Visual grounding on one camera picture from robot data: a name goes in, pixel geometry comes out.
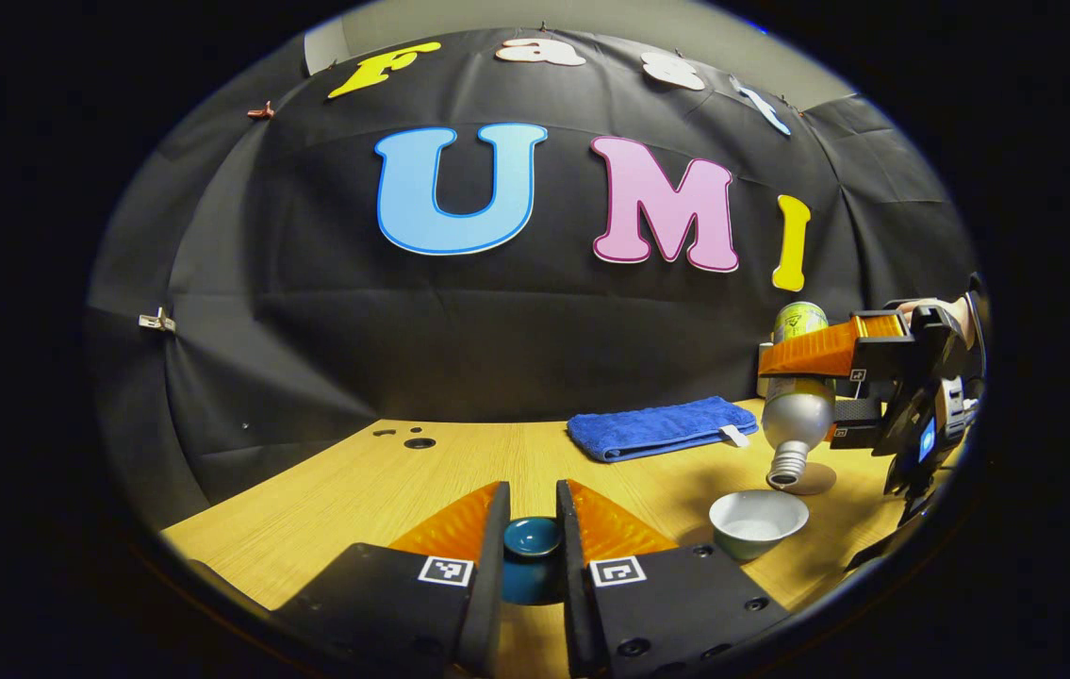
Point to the white teacup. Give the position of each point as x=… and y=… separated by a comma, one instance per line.
x=756, y=519

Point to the teal teacup lid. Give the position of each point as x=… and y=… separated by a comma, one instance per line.
x=533, y=539

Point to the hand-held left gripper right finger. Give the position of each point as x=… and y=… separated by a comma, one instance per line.
x=572, y=566

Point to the black backdrop cloth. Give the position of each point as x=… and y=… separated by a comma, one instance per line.
x=497, y=330

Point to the silver green water bottle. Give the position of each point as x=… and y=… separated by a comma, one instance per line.
x=798, y=415

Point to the silver cloth clip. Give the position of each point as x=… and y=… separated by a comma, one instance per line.
x=156, y=321

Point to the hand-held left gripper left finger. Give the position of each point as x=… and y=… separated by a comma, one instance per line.
x=494, y=566

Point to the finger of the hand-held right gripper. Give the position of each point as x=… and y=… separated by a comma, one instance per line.
x=827, y=351
x=860, y=422

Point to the folded blue towel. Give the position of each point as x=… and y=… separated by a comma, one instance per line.
x=657, y=426

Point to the red cloth clip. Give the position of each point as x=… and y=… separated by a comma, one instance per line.
x=261, y=111

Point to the round brown coaster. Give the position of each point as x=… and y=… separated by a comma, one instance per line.
x=819, y=481

